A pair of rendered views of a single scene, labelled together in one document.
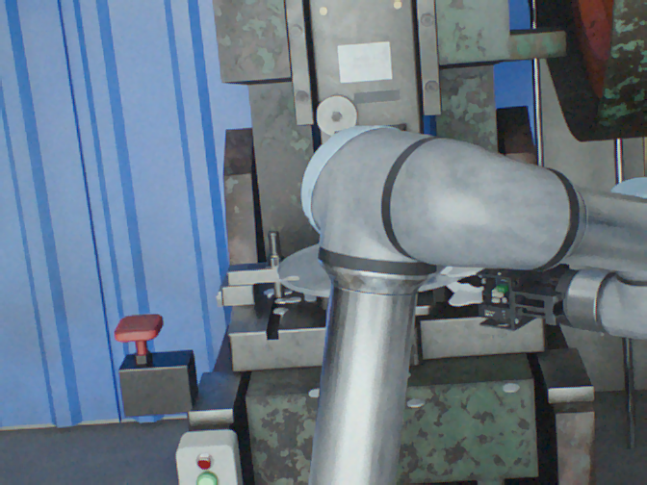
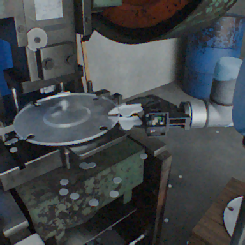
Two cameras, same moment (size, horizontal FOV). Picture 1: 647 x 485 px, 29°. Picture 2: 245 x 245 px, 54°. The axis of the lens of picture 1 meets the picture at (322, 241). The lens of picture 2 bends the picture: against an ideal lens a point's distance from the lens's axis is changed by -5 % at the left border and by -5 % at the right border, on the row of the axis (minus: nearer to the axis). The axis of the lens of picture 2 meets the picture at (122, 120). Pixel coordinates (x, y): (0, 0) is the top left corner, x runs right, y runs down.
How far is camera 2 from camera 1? 1.20 m
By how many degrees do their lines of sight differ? 43
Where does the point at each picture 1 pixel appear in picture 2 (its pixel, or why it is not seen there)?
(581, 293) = (198, 112)
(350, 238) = not seen: outside the picture
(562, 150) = not seen: hidden behind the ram
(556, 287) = (185, 111)
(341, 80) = (36, 18)
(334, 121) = (37, 43)
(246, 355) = (10, 181)
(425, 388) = (108, 168)
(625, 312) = (220, 117)
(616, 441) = not seen: hidden behind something
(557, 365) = (142, 138)
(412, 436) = (103, 189)
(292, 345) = (32, 168)
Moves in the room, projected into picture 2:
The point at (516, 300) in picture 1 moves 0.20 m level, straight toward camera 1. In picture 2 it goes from (169, 122) to (236, 162)
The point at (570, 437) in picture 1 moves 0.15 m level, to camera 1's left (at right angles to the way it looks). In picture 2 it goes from (165, 166) to (133, 191)
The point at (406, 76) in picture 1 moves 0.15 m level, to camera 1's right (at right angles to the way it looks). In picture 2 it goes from (69, 15) to (112, 11)
